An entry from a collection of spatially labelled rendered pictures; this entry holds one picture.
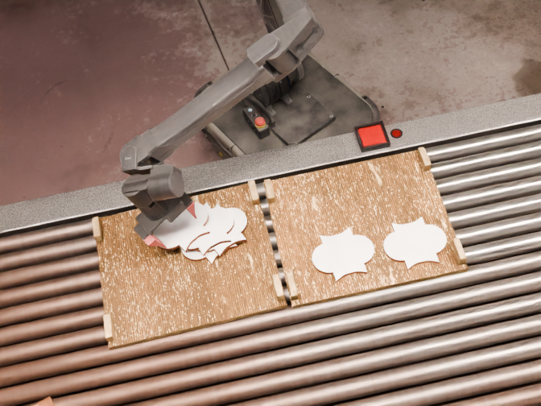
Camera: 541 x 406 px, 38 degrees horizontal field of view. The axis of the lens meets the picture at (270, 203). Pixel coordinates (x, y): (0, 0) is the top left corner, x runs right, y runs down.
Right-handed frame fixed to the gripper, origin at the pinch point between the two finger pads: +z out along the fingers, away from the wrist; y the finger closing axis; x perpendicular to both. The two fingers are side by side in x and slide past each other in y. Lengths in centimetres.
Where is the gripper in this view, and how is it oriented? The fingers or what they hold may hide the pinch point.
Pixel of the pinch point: (178, 229)
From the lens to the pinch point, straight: 184.0
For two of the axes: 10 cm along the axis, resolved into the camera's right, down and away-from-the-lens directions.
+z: 4.1, 5.2, 7.5
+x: -5.7, -5.0, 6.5
